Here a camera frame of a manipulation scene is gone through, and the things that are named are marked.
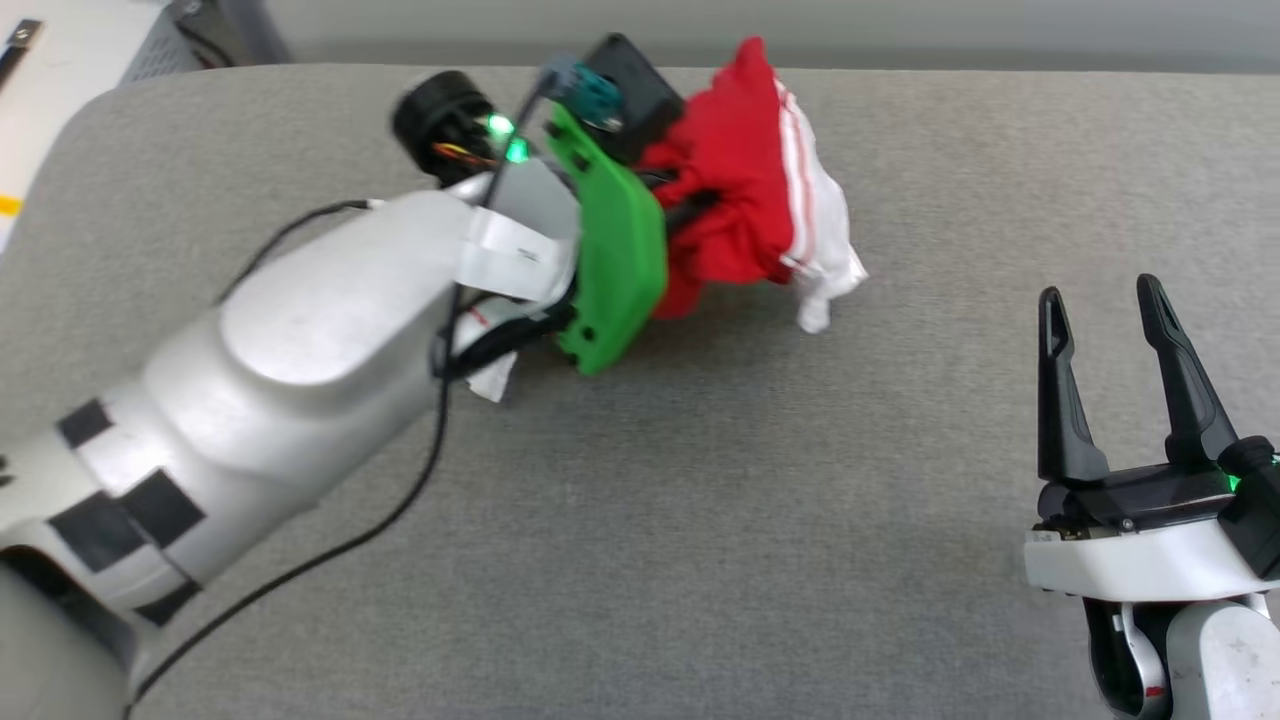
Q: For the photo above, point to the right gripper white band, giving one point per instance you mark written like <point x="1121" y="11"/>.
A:
<point x="1130" y="560"/>

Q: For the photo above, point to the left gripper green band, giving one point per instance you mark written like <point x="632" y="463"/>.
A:
<point x="615" y="260"/>

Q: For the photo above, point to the red and white shirt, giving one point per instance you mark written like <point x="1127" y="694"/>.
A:
<point x="740" y="170"/>

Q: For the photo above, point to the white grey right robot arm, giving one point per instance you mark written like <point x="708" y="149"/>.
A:
<point x="1220" y="660"/>

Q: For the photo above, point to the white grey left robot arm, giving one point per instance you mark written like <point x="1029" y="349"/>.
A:
<point x="300" y="330"/>

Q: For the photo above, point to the white equipment box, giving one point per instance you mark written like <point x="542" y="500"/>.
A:
<point x="70" y="100"/>

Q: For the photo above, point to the yellow warning sticker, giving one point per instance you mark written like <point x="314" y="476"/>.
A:
<point x="8" y="205"/>

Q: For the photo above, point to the teal left camera connector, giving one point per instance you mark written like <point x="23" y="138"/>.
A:
<point x="598" y="98"/>

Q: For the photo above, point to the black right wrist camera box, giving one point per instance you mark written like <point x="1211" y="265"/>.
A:
<point x="1255" y="520"/>

